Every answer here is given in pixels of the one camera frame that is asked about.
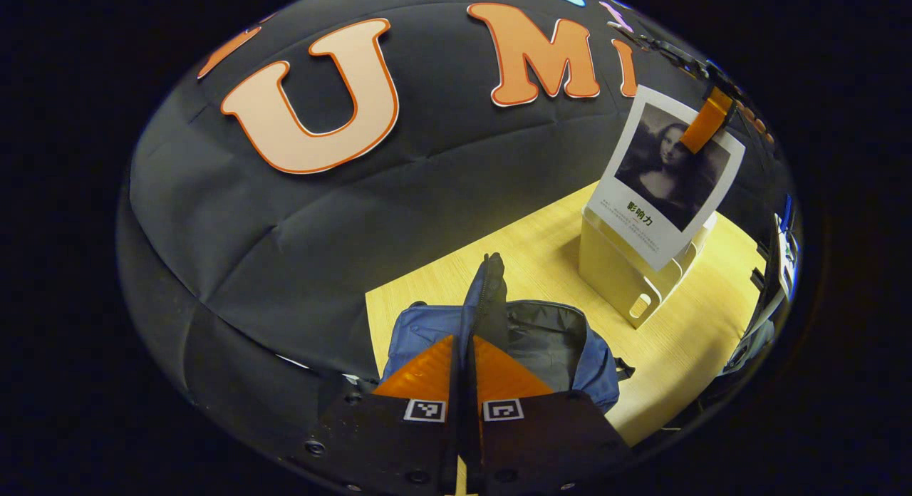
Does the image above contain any blue schoolbag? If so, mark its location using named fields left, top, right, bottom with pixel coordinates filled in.
left=378, top=252, right=635, bottom=415

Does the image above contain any grey portrait cover book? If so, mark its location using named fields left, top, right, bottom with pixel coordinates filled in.
left=584, top=85, right=747, bottom=272

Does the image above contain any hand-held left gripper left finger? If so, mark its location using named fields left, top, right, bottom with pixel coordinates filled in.
left=303, top=334, right=462, bottom=495

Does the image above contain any white plastic bookshelf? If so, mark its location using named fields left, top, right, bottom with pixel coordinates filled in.
left=579, top=204, right=717, bottom=330

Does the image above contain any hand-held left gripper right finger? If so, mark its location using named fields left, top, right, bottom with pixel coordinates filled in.
left=467, top=334, right=635, bottom=493

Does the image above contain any black backdrop cloth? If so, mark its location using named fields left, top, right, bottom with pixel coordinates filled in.
left=118, top=0, right=792, bottom=440

